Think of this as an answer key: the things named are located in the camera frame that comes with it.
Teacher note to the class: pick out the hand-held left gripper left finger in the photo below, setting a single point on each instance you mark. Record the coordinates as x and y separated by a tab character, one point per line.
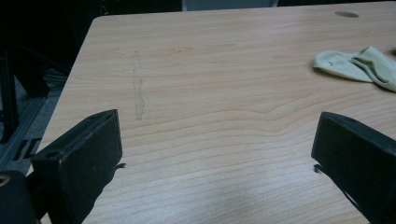
77	155

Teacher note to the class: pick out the black metal stand frame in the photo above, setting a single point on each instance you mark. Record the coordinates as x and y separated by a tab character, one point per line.
12	102

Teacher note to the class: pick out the pale green sock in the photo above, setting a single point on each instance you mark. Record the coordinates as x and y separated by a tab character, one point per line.
355	65

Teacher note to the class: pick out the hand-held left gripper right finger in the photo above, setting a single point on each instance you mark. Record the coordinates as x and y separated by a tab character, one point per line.
358	149

